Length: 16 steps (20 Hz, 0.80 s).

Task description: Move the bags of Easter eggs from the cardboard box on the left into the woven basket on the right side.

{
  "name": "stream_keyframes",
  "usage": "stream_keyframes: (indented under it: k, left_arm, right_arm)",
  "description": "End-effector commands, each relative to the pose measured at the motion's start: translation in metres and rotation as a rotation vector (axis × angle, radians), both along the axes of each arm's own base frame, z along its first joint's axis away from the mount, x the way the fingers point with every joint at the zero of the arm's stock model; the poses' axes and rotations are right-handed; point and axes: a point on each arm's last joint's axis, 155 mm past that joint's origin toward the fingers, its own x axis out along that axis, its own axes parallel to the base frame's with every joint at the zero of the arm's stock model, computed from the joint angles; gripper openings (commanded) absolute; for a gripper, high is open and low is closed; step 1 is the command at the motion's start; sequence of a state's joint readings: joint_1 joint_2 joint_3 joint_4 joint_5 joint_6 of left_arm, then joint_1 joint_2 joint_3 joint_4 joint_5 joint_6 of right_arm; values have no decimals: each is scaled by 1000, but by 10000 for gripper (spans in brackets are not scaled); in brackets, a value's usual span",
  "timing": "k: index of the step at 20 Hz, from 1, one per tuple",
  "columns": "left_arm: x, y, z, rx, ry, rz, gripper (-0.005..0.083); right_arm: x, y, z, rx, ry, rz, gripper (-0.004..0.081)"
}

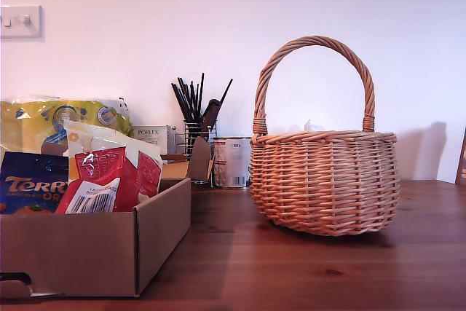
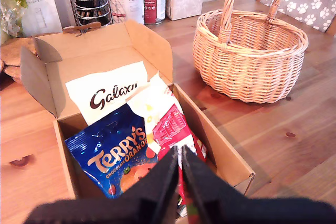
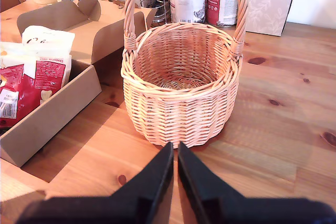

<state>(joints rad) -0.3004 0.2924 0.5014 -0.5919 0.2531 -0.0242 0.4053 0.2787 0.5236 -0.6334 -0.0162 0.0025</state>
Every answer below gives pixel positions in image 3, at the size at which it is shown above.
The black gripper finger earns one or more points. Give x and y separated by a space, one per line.
155 182
199 182

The pale patterned tissue box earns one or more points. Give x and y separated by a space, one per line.
270 6

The tin can red label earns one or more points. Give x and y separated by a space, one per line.
221 1

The red white mini bunnies bag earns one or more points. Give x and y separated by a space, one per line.
44 77

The brown cardboard box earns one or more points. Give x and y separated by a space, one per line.
52 119

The white Galaxy chocolate bag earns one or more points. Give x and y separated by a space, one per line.
50 37

